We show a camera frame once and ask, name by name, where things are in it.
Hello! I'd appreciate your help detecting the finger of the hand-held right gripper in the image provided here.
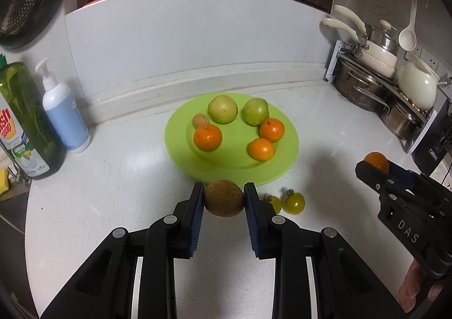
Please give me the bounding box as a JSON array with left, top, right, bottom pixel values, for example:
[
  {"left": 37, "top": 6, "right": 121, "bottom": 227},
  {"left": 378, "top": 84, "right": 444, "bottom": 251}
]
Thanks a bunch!
[
  {"left": 355, "top": 160, "right": 393, "bottom": 197},
  {"left": 386, "top": 160, "right": 416, "bottom": 182}
]

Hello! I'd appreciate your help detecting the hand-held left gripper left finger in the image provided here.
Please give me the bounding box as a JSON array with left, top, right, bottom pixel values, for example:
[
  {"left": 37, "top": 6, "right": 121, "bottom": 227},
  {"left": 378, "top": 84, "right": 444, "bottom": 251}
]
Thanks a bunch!
[{"left": 40, "top": 182, "right": 206, "bottom": 319}]

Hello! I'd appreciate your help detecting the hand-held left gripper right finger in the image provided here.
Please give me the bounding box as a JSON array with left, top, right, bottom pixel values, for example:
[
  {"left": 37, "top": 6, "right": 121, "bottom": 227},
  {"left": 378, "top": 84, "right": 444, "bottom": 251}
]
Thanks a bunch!
[{"left": 244, "top": 182, "right": 412, "bottom": 319}]

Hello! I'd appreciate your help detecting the smooth small orange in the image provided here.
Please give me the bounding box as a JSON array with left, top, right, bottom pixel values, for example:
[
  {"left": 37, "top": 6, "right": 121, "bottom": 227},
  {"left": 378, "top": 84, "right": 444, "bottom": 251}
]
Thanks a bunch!
[
  {"left": 249, "top": 138, "right": 275, "bottom": 161},
  {"left": 365, "top": 151, "right": 390, "bottom": 174}
]

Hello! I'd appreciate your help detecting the brown kiwi fruit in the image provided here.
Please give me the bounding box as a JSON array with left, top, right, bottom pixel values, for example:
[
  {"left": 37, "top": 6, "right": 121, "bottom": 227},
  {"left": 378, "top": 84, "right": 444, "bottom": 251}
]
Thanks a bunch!
[{"left": 204, "top": 180, "right": 245, "bottom": 218}]

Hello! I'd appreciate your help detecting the green plate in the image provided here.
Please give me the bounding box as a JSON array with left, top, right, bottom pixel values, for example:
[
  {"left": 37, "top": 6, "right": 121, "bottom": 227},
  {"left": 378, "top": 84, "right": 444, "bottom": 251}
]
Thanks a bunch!
[{"left": 164, "top": 93, "right": 300, "bottom": 186}]

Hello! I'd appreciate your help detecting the orange tangerine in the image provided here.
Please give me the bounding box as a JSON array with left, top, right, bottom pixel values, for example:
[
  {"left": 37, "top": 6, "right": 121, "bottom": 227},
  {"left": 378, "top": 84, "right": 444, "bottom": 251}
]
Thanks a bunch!
[
  {"left": 259, "top": 117, "right": 285, "bottom": 143},
  {"left": 193, "top": 124, "right": 223, "bottom": 152}
]

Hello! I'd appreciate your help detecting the green apple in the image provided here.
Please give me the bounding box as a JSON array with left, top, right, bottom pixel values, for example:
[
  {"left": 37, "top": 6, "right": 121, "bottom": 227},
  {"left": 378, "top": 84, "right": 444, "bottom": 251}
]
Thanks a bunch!
[
  {"left": 242, "top": 98, "right": 270, "bottom": 126},
  {"left": 207, "top": 94, "right": 238, "bottom": 124}
]

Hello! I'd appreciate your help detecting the person's right hand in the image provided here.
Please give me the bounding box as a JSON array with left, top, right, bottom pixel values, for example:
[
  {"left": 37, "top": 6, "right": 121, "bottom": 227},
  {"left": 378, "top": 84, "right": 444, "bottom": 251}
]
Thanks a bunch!
[{"left": 395, "top": 258, "right": 444, "bottom": 314}]

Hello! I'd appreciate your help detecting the green cherry tomato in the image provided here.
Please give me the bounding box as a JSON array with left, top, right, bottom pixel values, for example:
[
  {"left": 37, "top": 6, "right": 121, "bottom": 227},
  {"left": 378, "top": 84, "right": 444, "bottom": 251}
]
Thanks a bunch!
[
  {"left": 259, "top": 193, "right": 283, "bottom": 215},
  {"left": 283, "top": 189, "right": 306, "bottom": 215}
]

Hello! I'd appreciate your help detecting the black knife block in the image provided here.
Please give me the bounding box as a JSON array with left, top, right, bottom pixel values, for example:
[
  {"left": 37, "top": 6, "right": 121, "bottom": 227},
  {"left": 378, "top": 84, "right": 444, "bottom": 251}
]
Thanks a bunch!
[{"left": 411, "top": 100, "right": 452, "bottom": 176}]

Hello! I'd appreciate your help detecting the small steel pot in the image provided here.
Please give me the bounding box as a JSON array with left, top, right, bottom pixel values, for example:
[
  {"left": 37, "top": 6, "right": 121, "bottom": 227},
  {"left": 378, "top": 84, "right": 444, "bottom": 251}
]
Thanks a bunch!
[{"left": 379, "top": 98, "right": 429, "bottom": 140}]

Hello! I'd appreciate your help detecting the large steel pot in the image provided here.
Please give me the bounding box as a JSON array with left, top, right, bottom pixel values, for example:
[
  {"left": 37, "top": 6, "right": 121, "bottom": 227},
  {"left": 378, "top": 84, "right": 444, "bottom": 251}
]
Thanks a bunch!
[{"left": 335, "top": 58, "right": 389, "bottom": 112}]

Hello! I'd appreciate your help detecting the white ceramic pot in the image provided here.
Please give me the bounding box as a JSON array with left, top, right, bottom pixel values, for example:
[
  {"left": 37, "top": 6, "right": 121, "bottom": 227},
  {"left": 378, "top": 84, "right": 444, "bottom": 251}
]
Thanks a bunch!
[{"left": 397, "top": 55, "right": 447, "bottom": 111}]

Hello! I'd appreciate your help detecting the white ceramic pan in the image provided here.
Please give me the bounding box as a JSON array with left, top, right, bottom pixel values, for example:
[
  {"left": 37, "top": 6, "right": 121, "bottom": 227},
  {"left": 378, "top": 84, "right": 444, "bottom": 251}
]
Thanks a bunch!
[{"left": 321, "top": 18, "right": 399, "bottom": 79}]

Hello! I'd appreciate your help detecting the steel pot rack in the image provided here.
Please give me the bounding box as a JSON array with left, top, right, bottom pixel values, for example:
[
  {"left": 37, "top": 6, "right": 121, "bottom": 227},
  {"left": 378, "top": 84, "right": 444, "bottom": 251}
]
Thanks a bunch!
[{"left": 325, "top": 40, "right": 452, "bottom": 153}]

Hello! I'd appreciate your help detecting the steel pot with lid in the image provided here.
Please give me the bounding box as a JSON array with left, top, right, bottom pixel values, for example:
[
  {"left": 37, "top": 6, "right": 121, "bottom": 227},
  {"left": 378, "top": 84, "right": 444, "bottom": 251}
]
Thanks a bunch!
[{"left": 365, "top": 20, "right": 399, "bottom": 54}]

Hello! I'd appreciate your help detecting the white ladle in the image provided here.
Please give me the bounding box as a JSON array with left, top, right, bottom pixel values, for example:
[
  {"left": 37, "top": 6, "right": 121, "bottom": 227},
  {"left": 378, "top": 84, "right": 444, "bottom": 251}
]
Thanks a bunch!
[{"left": 398, "top": 0, "right": 418, "bottom": 52}]

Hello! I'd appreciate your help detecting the white blue pump bottle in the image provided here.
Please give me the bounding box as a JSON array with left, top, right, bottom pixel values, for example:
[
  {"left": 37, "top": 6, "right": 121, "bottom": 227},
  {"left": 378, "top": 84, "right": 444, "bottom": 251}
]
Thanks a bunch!
[{"left": 35, "top": 58, "right": 91, "bottom": 154}]

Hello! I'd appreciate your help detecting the curved steel faucet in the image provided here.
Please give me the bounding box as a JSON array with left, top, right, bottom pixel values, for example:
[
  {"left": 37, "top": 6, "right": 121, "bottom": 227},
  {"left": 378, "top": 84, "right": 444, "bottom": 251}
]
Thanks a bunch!
[{"left": 6, "top": 163, "right": 33, "bottom": 186}]

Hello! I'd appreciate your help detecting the kitchen sink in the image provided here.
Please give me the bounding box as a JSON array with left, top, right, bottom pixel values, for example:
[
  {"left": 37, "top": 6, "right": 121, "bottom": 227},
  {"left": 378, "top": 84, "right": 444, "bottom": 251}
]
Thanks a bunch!
[{"left": 0, "top": 193, "right": 34, "bottom": 270}]

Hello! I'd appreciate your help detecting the green dish soap bottle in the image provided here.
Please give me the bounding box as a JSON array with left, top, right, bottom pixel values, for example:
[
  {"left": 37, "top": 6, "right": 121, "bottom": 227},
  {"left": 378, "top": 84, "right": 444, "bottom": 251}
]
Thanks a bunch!
[{"left": 0, "top": 54, "right": 68, "bottom": 181}]

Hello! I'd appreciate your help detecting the white wall outlet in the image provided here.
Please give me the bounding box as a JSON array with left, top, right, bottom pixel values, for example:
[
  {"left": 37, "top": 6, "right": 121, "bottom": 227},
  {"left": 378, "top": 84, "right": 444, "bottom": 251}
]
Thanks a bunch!
[{"left": 411, "top": 44, "right": 447, "bottom": 74}]

